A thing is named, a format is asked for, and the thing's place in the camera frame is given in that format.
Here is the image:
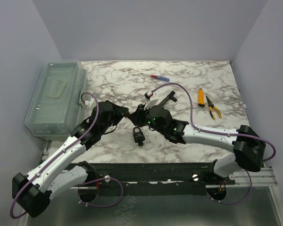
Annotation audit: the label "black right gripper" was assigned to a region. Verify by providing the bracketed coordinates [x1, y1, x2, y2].
[128, 102, 166, 135]

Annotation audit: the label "black padlock with key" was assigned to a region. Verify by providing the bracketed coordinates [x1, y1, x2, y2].
[133, 127, 145, 146]

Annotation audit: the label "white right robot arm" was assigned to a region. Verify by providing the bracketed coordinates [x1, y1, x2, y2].
[128, 105, 266, 185]

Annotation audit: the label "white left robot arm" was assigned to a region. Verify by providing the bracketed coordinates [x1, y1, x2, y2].
[12, 101, 129, 218]

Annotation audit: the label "red blue screwdriver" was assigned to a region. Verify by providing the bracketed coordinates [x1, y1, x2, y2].
[140, 73, 170, 82]

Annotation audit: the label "clear green plastic toolbox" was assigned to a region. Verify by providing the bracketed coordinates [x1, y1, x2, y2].
[25, 61, 88, 140]

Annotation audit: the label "orange utility knife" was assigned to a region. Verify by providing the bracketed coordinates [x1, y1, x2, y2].
[198, 88, 205, 107]

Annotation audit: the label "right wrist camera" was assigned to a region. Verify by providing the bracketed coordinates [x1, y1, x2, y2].
[144, 91, 161, 110]

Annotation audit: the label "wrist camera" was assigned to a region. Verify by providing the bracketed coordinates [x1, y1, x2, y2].
[144, 91, 161, 110]
[83, 93, 100, 108]

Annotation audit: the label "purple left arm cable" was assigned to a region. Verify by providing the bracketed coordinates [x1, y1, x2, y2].
[9, 92, 124, 219]

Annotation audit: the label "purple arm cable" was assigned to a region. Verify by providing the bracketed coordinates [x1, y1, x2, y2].
[152, 82, 277, 205]
[9, 92, 124, 219]

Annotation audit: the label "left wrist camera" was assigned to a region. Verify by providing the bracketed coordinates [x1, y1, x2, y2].
[83, 93, 100, 108]

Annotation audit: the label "black T-handle tool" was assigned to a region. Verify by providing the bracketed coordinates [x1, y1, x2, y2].
[159, 91, 177, 106]

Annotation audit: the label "yellow handled pliers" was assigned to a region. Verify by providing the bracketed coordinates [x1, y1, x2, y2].
[206, 96, 222, 120]

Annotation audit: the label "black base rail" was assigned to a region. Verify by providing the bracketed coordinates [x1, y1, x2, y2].
[77, 161, 235, 196]

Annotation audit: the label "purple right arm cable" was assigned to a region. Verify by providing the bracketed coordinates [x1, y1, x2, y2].
[152, 82, 277, 205]

